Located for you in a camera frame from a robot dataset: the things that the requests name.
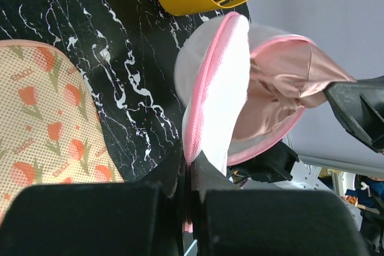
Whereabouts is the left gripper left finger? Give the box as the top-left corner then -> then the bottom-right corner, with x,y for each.
1,143 -> 184,255

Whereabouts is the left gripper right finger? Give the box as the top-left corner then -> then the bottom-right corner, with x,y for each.
188,153 -> 368,255

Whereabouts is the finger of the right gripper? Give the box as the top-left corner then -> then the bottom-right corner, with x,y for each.
323,77 -> 383,153

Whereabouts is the pink satin bra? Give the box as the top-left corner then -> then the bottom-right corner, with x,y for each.
233,40 -> 355,140

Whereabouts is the white mesh laundry bag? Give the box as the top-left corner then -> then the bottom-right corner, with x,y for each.
174,12 -> 315,174

